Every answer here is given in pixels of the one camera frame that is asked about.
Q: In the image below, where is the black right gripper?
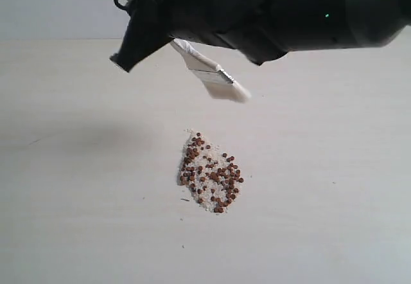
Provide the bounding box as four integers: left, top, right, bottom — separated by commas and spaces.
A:
110, 0, 286, 73

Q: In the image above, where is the white paint brush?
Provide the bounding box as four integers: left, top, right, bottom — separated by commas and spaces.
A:
117, 0, 252, 104

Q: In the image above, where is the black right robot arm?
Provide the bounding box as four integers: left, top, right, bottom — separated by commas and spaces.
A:
111, 0, 410, 71

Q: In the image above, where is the brown beans and rice pile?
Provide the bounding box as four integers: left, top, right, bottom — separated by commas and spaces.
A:
176, 129, 251, 216

